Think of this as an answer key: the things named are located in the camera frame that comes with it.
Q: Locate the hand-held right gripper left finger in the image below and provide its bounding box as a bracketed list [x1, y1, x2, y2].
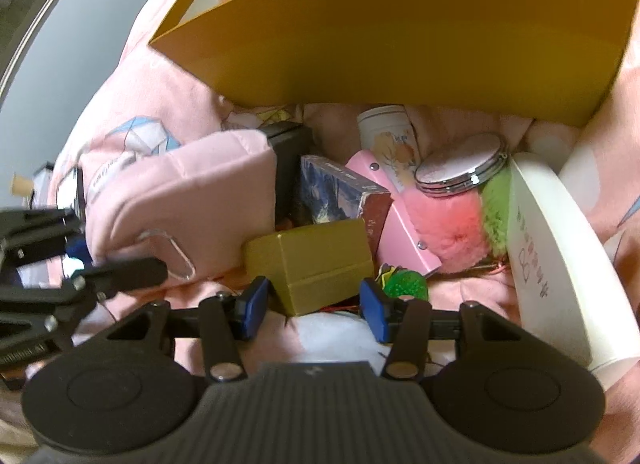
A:
[107, 276, 273, 384]

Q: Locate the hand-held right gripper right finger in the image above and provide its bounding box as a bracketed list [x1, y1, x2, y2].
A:
[359, 278, 531, 381]

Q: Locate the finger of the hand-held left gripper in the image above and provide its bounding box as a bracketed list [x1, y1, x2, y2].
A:
[0, 208, 93, 271]
[0, 257, 169, 345]

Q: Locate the pink fabric pouch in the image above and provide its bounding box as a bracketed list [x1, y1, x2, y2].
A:
[80, 130, 278, 281]

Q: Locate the orange cardboard box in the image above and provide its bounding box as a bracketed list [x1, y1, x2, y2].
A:
[149, 0, 636, 129]

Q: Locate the green glitter ornament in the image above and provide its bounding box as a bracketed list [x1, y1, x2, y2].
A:
[375, 264, 430, 302]

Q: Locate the pink snap case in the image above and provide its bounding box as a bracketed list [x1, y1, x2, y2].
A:
[346, 151, 443, 279]

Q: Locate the gold box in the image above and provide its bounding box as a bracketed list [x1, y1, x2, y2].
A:
[244, 218, 376, 317]

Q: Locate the pink fluffy pompom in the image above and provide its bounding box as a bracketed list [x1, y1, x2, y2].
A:
[400, 186, 493, 275]

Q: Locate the blue patterned box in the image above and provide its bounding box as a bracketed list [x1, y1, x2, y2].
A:
[300, 155, 393, 249]

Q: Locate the green fluffy pompom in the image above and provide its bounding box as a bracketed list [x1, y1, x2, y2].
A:
[480, 166, 513, 257]

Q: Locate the black box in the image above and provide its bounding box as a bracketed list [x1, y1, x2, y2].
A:
[257, 121, 313, 225]

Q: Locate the round pink compact mirror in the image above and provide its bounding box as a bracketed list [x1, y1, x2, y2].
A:
[414, 134, 510, 193]

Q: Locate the white floral cup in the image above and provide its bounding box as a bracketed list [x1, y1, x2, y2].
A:
[357, 104, 418, 192]

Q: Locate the pink printed blanket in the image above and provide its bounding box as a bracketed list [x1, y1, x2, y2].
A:
[47, 0, 640, 464]

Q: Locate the white oval box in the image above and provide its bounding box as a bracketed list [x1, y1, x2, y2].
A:
[507, 153, 640, 376]

